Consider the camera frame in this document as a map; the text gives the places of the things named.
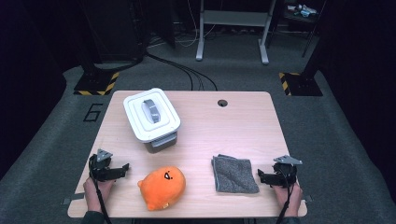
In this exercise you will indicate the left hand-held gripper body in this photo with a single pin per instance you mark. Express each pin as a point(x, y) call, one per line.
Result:
point(100, 168)

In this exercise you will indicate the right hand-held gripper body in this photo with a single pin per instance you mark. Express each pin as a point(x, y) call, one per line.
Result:
point(287, 172)

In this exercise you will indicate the grey towel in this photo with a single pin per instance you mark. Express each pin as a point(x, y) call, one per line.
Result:
point(235, 174)

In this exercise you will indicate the orange plush toy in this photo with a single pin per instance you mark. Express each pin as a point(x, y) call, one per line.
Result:
point(162, 188)

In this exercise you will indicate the clear grey storage box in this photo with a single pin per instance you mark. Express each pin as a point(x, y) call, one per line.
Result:
point(162, 144)

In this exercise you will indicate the person's right hand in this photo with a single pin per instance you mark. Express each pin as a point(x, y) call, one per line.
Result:
point(291, 200)

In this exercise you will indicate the person's left hand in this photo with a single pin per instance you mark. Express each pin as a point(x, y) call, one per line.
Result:
point(95, 196)

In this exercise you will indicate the grey tape piece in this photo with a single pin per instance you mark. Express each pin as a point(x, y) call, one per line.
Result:
point(308, 198)
point(74, 196)

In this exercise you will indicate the black stand base striped tape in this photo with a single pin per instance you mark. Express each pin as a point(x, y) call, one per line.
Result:
point(303, 85)
point(93, 84)

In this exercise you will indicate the dark cabinet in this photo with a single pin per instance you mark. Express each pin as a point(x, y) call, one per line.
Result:
point(112, 31)

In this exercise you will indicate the dark metal rack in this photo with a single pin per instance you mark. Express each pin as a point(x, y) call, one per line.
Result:
point(313, 34)

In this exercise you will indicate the white blue clutter pile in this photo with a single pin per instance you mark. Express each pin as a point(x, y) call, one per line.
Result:
point(303, 10)

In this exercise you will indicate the white metal desk frame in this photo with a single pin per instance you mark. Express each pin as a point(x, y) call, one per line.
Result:
point(233, 18)

